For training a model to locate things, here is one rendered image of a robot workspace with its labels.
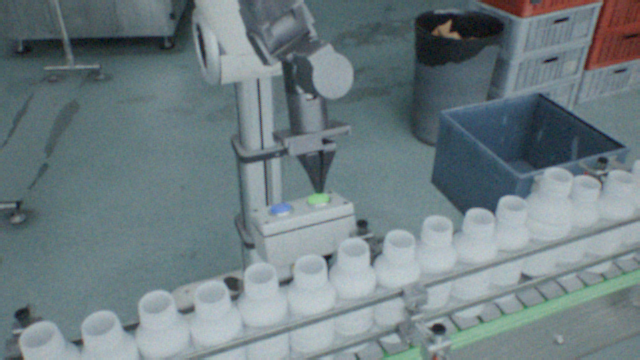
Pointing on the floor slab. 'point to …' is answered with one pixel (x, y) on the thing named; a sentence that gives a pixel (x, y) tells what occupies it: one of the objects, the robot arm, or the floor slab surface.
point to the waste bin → (451, 65)
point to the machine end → (90, 19)
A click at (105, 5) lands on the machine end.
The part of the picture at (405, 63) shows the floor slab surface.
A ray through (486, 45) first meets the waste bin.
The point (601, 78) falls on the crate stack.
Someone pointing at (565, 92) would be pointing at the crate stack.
